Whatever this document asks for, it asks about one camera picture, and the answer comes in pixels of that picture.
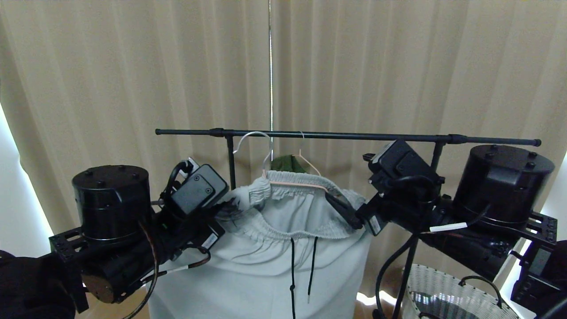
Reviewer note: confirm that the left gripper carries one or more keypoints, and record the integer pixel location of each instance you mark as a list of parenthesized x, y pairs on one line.
[(177, 243)]

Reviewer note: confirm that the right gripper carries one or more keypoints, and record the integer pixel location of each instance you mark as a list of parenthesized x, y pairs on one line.
[(398, 212)]

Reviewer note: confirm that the pale grey garment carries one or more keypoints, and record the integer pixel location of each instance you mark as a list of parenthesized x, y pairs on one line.
[(266, 266)]

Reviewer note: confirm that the pink clothes hanger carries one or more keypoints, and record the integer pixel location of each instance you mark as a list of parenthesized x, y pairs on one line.
[(283, 183), (310, 163)]

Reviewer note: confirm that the green printed sleeveless shirt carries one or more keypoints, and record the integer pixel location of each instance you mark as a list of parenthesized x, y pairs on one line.
[(288, 163)]

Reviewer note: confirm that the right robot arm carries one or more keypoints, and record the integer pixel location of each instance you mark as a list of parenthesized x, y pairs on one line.
[(500, 190)]

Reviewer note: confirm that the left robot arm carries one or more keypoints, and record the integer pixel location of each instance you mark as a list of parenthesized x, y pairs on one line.
[(106, 208)]

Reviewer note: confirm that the black clothes rack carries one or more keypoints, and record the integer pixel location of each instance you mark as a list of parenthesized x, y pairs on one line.
[(354, 136)]

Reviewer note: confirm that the white laundry basket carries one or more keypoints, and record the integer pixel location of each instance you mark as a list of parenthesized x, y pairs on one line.
[(443, 292)]

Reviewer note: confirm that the beige curtain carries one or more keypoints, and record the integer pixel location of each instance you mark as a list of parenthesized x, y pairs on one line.
[(133, 66)]

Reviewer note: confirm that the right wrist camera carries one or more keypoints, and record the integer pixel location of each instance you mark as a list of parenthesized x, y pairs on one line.
[(398, 166)]

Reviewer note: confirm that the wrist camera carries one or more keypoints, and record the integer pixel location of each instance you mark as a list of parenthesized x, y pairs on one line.
[(398, 166), (197, 188)]

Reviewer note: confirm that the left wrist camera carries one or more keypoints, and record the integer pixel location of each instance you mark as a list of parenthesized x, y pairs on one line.
[(197, 188)]

